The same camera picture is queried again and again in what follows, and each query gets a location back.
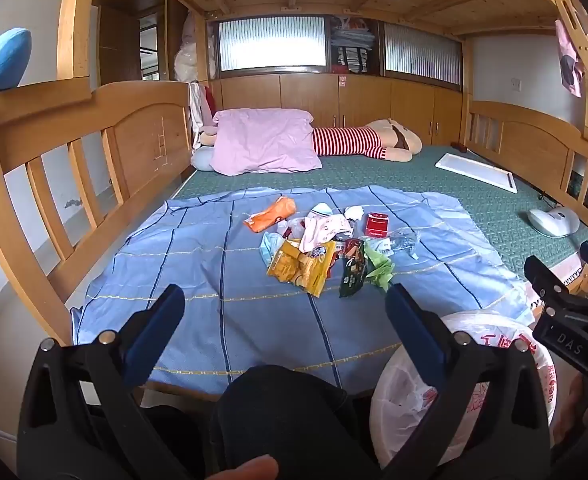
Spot pink hanging cloth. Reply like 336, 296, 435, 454
555, 19, 585, 98

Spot white and red towel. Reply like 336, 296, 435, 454
189, 82, 217, 136

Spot white rounded device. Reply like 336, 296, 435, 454
526, 206, 582, 238

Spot green paper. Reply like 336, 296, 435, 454
364, 240, 395, 291

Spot shelf niche with books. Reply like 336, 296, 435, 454
330, 16, 379, 76

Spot pink and white wrapper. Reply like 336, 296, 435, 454
299, 203, 355, 253

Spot green patterned mattress mat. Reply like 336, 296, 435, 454
166, 145, 588, 281

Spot ribbed glass window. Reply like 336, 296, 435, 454
383, 22, 463, 92
216, 16, 329, 72

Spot wooden bunk bed frame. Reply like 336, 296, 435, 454
0, 0, 588, 391

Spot white flat board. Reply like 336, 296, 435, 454
435, 154, 518, 193

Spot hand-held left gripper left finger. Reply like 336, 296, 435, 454
16, 284, 195, 480

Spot blue whale plush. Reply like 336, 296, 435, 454
0, 27, 32, 92

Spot striped plush doll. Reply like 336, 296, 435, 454
311, 119, 423, 163

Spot red cigarette box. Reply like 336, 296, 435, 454
365, 212, 389, 238

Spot white bag-lined trash bin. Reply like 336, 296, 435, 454
369, 311, 558, 471

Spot orange snack packet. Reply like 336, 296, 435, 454
244, 196, 295, 233

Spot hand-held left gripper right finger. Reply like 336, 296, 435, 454
385, 284, 554, 480

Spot dark green snack packet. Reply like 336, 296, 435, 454
339, 240, 369, 299

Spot yellow snack packet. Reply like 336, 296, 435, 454
266, 239, 337, 297

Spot person's left hand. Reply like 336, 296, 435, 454
208, 454, 281, 480

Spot pink pillow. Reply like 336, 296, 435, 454
210, 108, 323, 177

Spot light blue pillow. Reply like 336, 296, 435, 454
191, 146, 217, 171

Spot dark wooden wardrobe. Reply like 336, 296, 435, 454
94, 0, 189, 83

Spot blue face mask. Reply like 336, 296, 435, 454
260, 231, 285, 266

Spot blue checked blanket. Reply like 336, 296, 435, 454
71, 185, 534, 401

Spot person's leg in black trousers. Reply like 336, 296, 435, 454
213, 365, 375, 480

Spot white plastic bags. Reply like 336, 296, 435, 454
174, 10, 197, 82

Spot person's right hand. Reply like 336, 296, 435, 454
551, 374, 588, 448

